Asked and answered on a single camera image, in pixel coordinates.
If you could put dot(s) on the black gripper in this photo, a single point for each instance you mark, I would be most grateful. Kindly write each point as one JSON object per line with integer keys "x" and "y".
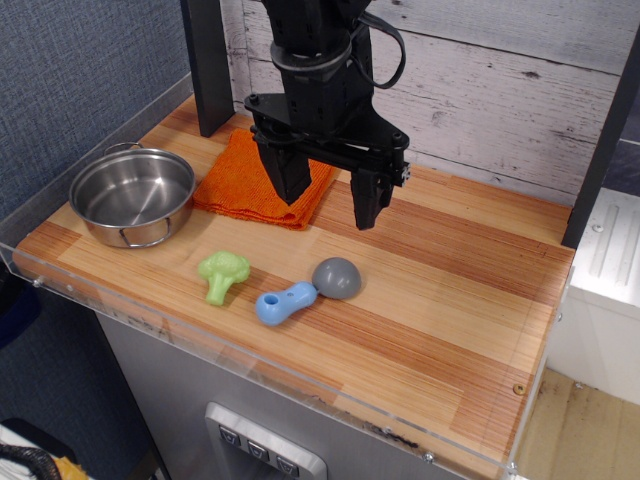
{"x": 326, "y": 112}

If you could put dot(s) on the orange towel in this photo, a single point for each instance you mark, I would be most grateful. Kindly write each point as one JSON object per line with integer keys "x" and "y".
{"x": 238, "y": 186}

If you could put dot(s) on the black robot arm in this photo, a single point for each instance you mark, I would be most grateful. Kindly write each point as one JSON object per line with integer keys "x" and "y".
{"x": 323, "y": 52}

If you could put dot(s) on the blue and grey toy spoon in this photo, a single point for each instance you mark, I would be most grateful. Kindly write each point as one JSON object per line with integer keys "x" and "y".
{"x": 334, "y": 278}

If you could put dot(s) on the green toy broccoli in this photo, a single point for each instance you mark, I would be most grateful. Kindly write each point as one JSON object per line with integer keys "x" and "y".
{"x": 222, "y": 270}

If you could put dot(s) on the stainless steel pot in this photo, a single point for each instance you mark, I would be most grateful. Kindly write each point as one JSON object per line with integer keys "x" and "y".
{"x": 134, "y": 197}

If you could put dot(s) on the clear acrylic table guard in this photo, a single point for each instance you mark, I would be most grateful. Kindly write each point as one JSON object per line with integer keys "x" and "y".
{"x": 429, "y": 371}

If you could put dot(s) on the grey dispenser button panel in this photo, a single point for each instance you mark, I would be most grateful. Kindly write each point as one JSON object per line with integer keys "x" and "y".
{"x": 247, "y": 450}

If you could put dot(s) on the white ridged side cabinet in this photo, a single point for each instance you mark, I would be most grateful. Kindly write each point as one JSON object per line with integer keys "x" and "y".
{"x": 595, "y": 340}

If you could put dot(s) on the black and yellow bag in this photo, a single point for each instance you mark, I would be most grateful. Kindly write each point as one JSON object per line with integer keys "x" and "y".
{"x": 28, "y": 452}

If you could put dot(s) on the dark left vertical post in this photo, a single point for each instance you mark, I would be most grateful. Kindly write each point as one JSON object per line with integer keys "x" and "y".
{"x": 206, "y": 46}

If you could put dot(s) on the dark vertical post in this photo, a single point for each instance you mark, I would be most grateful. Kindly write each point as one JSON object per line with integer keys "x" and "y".
{"x": 614, "y": 124}
{"x": 206, "y": 46}

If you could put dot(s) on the dark right vertical post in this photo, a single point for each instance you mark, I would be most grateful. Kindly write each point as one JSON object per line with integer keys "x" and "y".
{"x": 614, "y": 124}

